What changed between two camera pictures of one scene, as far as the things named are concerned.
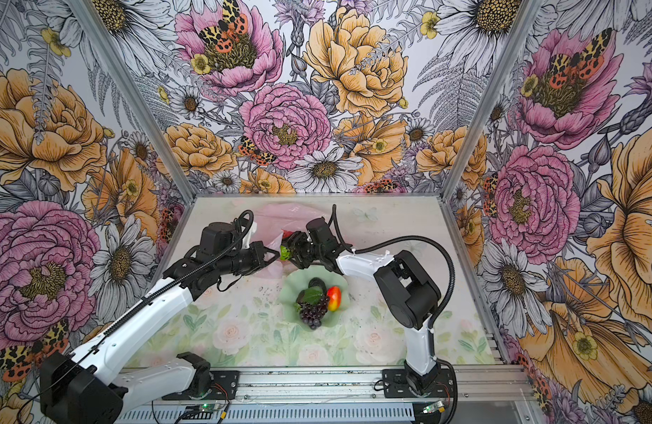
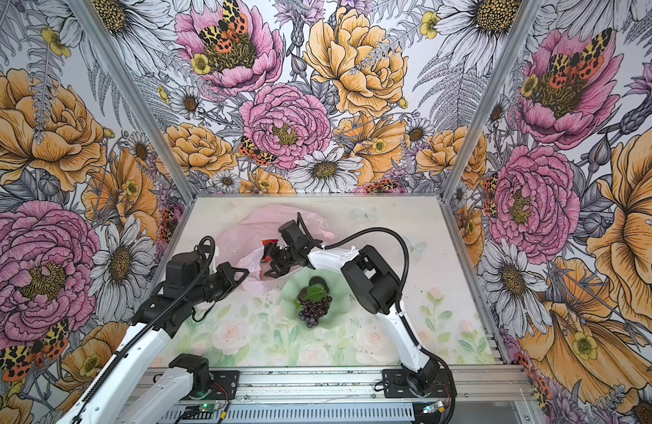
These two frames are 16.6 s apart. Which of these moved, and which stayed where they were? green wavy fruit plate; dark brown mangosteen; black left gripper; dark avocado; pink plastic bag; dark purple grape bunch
Moved: pink plastic bag; black left gripper
Stayed: dark purple grape bunch; dark brown mangosteen; dark avocado; green wavy fruit plate
